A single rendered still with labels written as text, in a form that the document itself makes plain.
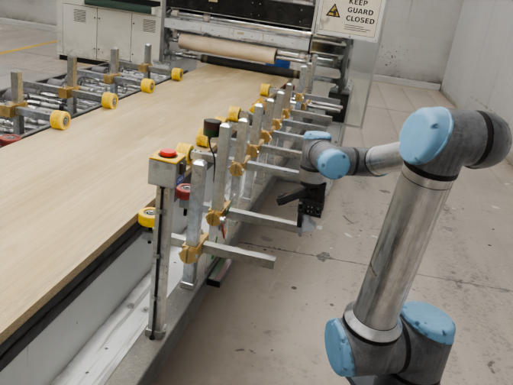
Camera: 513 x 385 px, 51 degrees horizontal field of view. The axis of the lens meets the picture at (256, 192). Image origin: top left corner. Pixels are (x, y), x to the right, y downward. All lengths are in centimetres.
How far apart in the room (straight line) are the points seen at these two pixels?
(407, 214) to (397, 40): 957
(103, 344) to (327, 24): 313
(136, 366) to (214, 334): 129
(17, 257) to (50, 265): 9
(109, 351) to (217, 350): 107
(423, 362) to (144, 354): 72
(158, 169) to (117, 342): 59
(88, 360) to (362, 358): 73
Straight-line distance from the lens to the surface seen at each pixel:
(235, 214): 189
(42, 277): 141
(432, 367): 154
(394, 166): 153
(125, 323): 171
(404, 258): 124
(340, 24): 419
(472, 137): 114
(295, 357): 265
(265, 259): 165
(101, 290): 164
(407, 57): 1076
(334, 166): 162
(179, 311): 163
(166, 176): 127
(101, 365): 157
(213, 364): 254
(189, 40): 449
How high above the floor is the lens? 165
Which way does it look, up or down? 22 degrees down
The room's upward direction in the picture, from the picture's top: 8 degrees clockwise
